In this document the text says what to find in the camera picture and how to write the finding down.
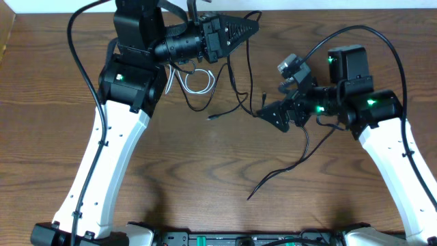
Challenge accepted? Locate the thick black usb cable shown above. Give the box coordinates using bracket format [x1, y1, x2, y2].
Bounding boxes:
[246, 92, 339, 201]

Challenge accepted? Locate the cardboard box edge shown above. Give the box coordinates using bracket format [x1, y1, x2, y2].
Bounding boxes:
[0, 0, 16, 61]

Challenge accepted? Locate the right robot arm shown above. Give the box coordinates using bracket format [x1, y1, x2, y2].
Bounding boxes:
[257, 45, 436, 245]

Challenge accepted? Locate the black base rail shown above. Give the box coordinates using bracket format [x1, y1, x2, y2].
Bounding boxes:
[152, 229, 344, 246]

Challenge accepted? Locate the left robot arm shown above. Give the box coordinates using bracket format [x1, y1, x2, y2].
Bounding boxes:
[31, 0, 259, 245]

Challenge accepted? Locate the white usb cable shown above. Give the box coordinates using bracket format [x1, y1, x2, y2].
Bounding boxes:
[165, 63, 216, 96]

